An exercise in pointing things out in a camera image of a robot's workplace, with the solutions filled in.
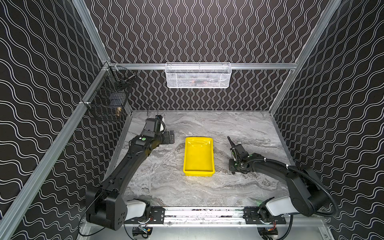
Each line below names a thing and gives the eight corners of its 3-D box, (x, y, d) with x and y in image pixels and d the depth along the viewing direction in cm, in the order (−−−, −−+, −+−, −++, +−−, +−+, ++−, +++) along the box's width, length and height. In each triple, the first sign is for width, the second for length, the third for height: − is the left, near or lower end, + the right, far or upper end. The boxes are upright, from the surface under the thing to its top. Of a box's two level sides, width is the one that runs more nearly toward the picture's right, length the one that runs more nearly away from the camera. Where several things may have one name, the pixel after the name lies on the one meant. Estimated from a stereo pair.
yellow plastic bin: (183, 176, 89) (182, 172, 84) (184, 142, 105) (184, 136, 99) (214, 176, 89) (216, 172, 84) (211, 142, 105) (212, 136, 100)
